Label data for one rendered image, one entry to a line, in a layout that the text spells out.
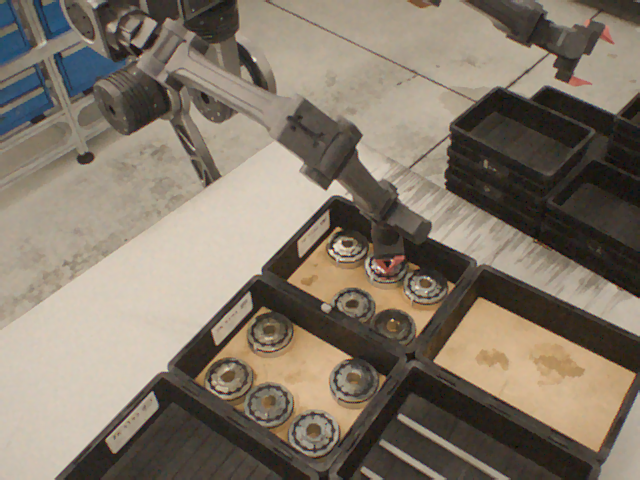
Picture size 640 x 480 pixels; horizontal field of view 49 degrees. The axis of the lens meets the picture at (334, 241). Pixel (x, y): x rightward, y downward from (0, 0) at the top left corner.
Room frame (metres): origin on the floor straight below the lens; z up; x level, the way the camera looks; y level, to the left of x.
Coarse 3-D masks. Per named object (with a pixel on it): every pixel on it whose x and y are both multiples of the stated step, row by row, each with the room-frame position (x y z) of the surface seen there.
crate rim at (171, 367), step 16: (304, 304) 0.91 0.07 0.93; (336, 320) 0.86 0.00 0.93; (368, 336) 0.82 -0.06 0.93; (400, 352) 0.78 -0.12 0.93; (176, 368) 0.77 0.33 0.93; (400, 368) 0.74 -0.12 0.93; (192, 384) 0.73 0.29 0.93; (384, 384) 0.71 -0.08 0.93; (224, 400) 0.69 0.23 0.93; (240, 416) 0.66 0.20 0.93; (272, 432) 0.62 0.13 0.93; (352, 432) 0.61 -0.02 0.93; (288, 448) 0.59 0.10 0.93; (336, 448) 0.58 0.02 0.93; (320, 464) 0.55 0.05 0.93
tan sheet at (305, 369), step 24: (264, 312) 0.97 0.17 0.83; (240, 336) 0.91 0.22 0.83; (312, 336) 0.90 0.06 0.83; (264, 360) 0.84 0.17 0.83; (288, 360) 0.84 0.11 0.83; (312, 360) 0.83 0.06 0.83; (336, 360) 0.83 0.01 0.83; (288, 384) 0.78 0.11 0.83; (312, 384) 0.77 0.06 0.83; (240, 408) 0.73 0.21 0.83; (264, 408) 0.72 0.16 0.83; (312, 408) 0.72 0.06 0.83; (336, 408) 0.72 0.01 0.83; (360, 408) 0.71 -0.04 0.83
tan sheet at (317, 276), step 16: (320, 256) 1.13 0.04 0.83; (304, 272) 1.08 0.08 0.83; (320, 272) 1.08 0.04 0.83; (336, 272) 1.08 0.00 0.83; (352, 272) 1.07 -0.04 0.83; (304, 288) 1.03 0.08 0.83; (320, 288) 1.03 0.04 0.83; (336, 288) 1.03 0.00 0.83; (368, 288) 1.02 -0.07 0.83; (400, 288) 1.02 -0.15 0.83; (384, 304) 0.97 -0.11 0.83; (400, 304) 0.97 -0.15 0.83; (416, 320) 0.92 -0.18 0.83; (416, 336) 0.88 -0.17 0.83
